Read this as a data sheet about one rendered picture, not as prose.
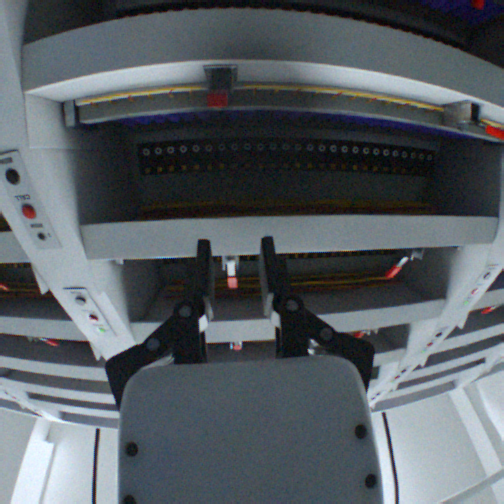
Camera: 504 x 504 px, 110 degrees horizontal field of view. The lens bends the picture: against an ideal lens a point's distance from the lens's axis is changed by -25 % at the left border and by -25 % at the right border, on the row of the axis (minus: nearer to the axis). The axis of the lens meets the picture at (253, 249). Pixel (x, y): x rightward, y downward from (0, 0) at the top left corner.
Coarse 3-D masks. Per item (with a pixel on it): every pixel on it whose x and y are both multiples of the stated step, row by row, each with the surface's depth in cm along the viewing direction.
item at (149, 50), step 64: (64, 64) 14; (128, 64) 15; (192, 64) 16; (256, 64) 16; (320, 64) 16; (384, 64) 16; (448, 64) 16; (64, 128) 21; (192, 128) 34; (256, 128) 35; (320, 128) 35
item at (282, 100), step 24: (144, 96) 21; (168, 96) 21; (192, 96) 21; (240, 96) 21; (264, 96) 22; (288, 96) 22; (312, 96) 22; (336, 96) 21; (96, 120) 21; (408, 120) 23; (432, 120) 23
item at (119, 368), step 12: (132, 348) 10; (108, 360) 10; (120, 360) 10; (132, 360) 10; (144, 360) 10; (156, 360) 10; (168, 360) 11; (108, 372) 9; (120, 372) 10; (132, 372) 10; (120, 384) 9; (120, 396) 9
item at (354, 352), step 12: (348, 336) 11; (312, 348) 11; (336, 348) 11; (348, 348) 11; (360, 348) 11; (372, 348) 11; (348, 360) 10; (360, 360) 10; (372, 360) 10; (360, 372) 10
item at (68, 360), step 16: (0, 336) 57; (16, 336) 55; (0, 352) 50; (16, 352) 52; (32, 352) 53; (48, 352) 54; (64, 352) 55; (80, 352) 56; (16, 368) 47; (32, 368) 47; (48, 368) 47; (64, 368) 48; (80, 368) 48; (96, 368) 48
